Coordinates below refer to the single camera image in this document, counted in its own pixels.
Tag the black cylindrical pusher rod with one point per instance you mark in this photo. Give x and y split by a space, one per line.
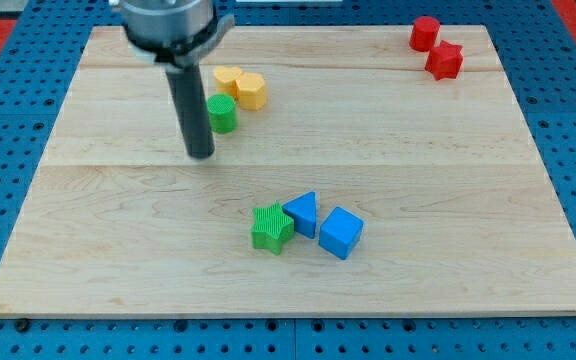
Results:
188 96

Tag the green star block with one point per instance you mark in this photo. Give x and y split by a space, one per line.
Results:
272 228

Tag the red star block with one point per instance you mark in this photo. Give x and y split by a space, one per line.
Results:
444 61

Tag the yellow heart block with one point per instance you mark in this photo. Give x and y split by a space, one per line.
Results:
225 80

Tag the green cylinder block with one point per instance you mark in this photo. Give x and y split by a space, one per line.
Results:
222 113

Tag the yellow hexagon block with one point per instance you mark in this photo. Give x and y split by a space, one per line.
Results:
251 91

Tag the blue triangle block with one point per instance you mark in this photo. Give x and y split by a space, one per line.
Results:
303 211

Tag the wooden board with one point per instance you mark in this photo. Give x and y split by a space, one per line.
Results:
460 217

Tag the blue cube block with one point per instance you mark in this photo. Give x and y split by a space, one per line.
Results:
340 232

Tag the red cylinder block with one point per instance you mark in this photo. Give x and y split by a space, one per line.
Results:
424 33

